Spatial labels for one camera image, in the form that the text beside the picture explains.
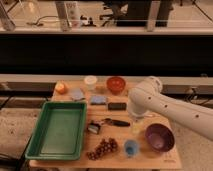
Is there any green plastic tray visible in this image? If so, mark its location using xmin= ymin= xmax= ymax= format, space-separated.
xmin=25 ymin=102 xmax=87 ymax=161

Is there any white cup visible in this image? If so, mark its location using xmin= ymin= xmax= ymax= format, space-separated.
xmin=84 ymin=75 xmax=98 ymax=90

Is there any blue plastic cup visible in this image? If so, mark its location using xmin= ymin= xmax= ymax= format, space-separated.
xmin=124 ymin=140 xmax=139 ymax=157

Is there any blue sponge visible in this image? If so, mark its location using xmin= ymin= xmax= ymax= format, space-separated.
xmin=90 ymin=95 xmax=107 ymax=105

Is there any black rectangular block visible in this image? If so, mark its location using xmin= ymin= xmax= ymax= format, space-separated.
xmin=108 ymin=102 xmax=127 ymax=110

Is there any orange fruit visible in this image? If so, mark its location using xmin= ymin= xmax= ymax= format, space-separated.
xmin=55 ymin=82 xmax=67 ymax=94

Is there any red bowl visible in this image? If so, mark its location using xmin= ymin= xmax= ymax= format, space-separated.
xmin=106 ymin=76 xmax=126 ymax=95

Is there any purple bowl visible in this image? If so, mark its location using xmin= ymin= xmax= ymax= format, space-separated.
xmin=145 ymin=123 xmax=175 ymax=152

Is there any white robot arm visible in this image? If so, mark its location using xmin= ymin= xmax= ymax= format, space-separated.
xmin=127 ymin=76 xmax=213 ymax=141

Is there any wooden table board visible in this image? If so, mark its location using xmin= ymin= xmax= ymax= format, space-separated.
xmin=28 ymin=81 xmax=181 ymax=170

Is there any grey folded cloth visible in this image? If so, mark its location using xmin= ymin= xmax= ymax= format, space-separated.
xmin=70 ymin=88 xmax=85 ymax=101

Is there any bunch of dark grapes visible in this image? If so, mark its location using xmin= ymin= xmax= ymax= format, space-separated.
xmin=86 ymin=138 xmax=118 ymax=161

